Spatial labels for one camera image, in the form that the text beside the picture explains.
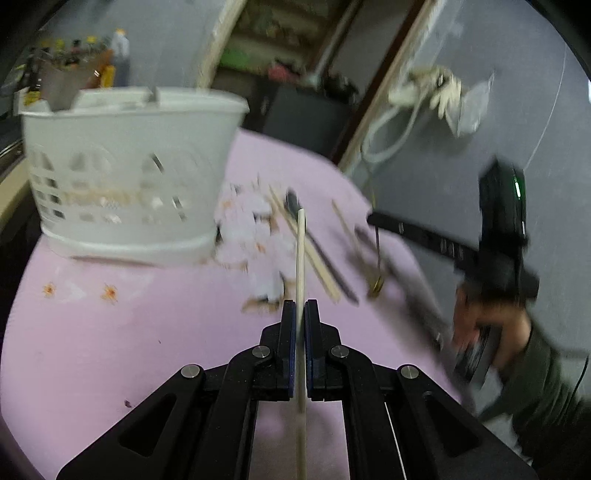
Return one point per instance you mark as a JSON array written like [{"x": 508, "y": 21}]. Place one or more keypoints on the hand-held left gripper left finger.
[{"x": 288, "y": 350}]

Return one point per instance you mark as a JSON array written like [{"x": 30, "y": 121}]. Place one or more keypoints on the green box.
[{"x": 234, "y": 58}]

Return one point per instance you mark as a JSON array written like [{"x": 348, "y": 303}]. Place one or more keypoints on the person's right hand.
[{"x": 503, "y": 330}]

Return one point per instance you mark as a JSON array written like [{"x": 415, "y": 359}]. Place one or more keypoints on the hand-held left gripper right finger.
[{"x": 311, "y": 350}]

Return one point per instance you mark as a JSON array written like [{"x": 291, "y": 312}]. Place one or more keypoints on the wooden door frame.
[{"x": 369, "y": 106}]

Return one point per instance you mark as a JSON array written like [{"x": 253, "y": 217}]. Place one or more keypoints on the person's right forearm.
[{"x": 549, "y": 397}]

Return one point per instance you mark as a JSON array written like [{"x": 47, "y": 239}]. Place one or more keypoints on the gold spoon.
[{"x": 377, "y": 284}]

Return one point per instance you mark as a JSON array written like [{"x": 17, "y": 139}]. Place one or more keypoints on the white mesh bag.
[{"x": 475, "y": 108}]

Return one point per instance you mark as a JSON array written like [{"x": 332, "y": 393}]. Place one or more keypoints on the pink red cloth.
[{"x": 280, "y": 72}]

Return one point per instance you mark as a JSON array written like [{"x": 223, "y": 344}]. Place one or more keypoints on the large dark oil jug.
[{"x": 121, "y": 57}]

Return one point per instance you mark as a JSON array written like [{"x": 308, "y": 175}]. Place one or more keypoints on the dark grey cabinet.
[{"x": 300, "y": 120}]

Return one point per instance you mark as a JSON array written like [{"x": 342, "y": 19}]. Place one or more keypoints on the beige kitchen counter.
[{"x": 11, "y": 191}]

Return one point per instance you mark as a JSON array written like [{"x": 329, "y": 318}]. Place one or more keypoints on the white plastic utensil basket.
[{"x": 124, "y": 180}]

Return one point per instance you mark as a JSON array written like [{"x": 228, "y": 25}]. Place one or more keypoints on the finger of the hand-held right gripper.
[{"x": 425, "y": 237}]

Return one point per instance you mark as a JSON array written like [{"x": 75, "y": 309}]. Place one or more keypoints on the cream rubber gloves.
[{"x": 438, "y": 90}]

